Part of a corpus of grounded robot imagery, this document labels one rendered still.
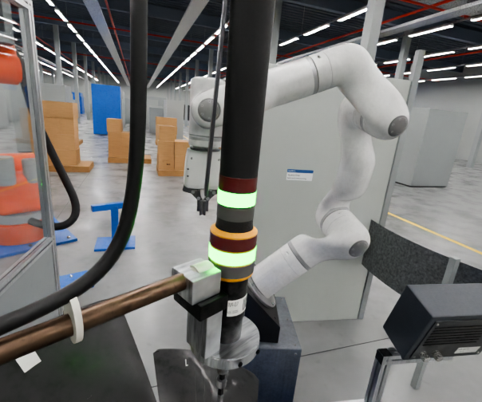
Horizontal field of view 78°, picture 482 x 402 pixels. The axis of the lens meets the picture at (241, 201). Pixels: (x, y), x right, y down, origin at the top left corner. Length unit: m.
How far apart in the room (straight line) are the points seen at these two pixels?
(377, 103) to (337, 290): 2.14
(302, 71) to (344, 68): 0.10
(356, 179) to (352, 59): 0.33
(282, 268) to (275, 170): 1.22
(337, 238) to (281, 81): 0.51
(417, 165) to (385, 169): 7.59
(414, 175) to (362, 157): 9.22
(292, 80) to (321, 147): 1.54
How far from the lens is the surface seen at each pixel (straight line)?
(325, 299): 2.78
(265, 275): 1.06
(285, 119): 2.14
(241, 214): 0.25
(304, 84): 0.76
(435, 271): 2.27
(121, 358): 0.43
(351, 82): 0.82
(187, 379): 0.65
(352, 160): 0.93
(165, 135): 7.78
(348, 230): 0.99
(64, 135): 8.23
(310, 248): 1.03
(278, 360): 1.16
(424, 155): 10.23
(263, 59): 0.24
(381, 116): 0.82
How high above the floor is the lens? 1.67
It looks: 16 degrees down
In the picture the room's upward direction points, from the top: 5 degrees clockwise
